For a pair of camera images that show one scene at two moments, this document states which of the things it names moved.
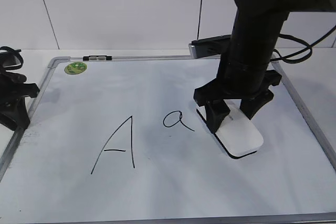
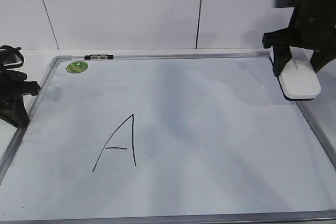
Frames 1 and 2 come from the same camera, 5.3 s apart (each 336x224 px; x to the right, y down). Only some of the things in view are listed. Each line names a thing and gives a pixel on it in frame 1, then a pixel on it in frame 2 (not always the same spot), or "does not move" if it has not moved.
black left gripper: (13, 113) does not move
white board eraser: (238, 136) to (298, 80)
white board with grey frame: (118, 139) does not move
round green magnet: (75, 68) does not move
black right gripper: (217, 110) to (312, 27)
